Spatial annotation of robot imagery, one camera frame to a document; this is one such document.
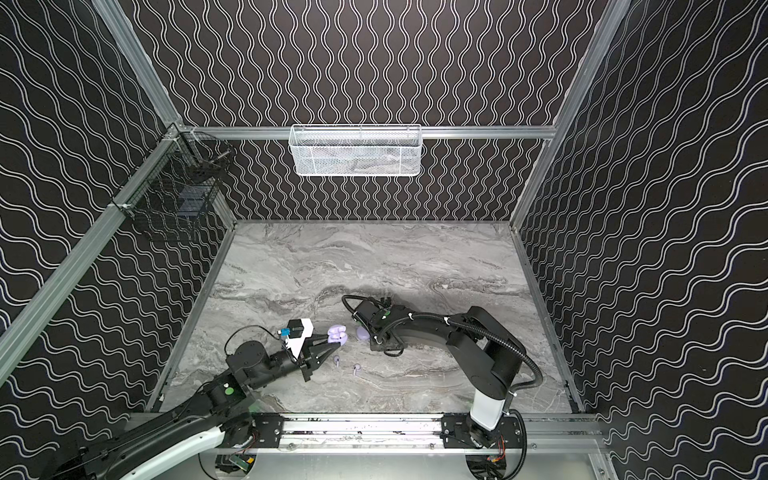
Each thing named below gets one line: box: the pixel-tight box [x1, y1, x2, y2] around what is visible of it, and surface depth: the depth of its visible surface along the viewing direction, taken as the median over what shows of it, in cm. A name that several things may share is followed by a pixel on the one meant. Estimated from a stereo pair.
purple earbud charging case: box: [327, 324, 349, 346], surface depth 72 cm
